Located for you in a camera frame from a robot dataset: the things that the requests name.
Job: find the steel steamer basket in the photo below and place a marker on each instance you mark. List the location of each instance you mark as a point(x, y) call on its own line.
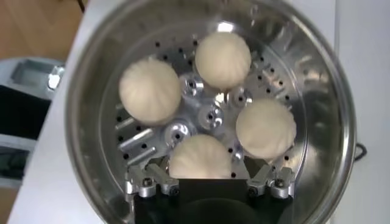
point(91, 91)

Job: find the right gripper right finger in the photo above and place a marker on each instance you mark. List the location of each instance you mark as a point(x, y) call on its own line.
point(278, 185)

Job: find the white steamed baozi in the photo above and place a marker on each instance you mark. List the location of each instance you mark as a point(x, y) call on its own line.
point(199, 156)
point(265, 129)
point(149, 91)
point(223, 59)

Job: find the white black robot torso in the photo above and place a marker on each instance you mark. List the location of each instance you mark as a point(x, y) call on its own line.
point(18, 112)

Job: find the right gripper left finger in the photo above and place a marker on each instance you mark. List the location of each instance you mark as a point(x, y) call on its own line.
point(143, 182)

